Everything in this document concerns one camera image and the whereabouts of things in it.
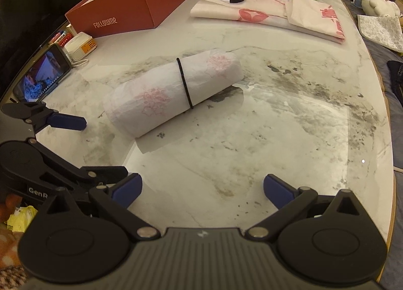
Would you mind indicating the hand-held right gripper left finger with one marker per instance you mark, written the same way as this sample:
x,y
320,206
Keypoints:
x,y
129,191

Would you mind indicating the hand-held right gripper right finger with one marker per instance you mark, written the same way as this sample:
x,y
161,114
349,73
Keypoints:
x,y
277,194

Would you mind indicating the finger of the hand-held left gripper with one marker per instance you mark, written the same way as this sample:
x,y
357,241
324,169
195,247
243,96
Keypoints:
x,y
94,173
67,122

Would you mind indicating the white pink-printed shopping bag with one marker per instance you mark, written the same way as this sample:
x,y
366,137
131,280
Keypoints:
x,y
151,98

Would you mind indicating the black hair band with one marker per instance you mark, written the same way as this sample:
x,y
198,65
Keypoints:
x,y
184,82

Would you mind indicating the folded white bag red lettering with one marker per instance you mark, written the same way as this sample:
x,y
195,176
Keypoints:
x,y
314,16

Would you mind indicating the folded white bag pink print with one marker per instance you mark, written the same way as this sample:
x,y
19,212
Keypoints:
x,y
226,10

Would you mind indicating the smartphone on stand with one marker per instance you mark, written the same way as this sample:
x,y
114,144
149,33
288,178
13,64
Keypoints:
x,y
44,73

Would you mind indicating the yellow packet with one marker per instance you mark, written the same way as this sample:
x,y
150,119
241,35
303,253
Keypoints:
x,y
22,219

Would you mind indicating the white device orange label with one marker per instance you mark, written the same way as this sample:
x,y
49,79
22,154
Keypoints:
x,y
78,45

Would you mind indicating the small colourful boxes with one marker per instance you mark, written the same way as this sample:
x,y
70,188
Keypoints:
x,y
61,36

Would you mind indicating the patterned cloth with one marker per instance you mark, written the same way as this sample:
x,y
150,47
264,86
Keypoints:
x,y
9,258

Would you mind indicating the black television screen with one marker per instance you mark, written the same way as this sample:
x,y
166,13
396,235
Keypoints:
x,y
31,10

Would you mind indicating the red cardboard box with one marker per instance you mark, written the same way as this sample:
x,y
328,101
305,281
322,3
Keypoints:
x,y
126,6

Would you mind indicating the dark cloth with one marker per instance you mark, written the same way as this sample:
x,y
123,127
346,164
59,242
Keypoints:
x,y
396,79

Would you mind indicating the grey lace cloth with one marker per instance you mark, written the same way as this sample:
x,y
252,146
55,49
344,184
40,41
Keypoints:
x,y
381,32

